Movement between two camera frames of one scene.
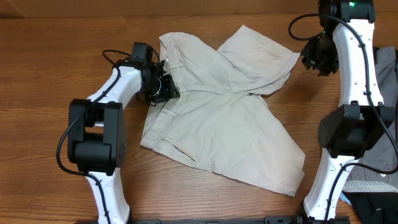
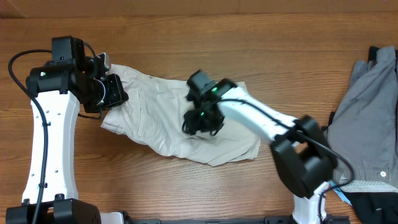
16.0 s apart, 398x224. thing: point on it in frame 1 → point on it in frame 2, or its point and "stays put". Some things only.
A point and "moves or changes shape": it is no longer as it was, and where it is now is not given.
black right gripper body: (321, 53) → (204, 121)
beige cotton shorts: (221, 122) moves or changes shape
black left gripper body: (159, 88) → (103, 95)
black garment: (379, 207) stays put
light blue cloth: (344, 198) stays put
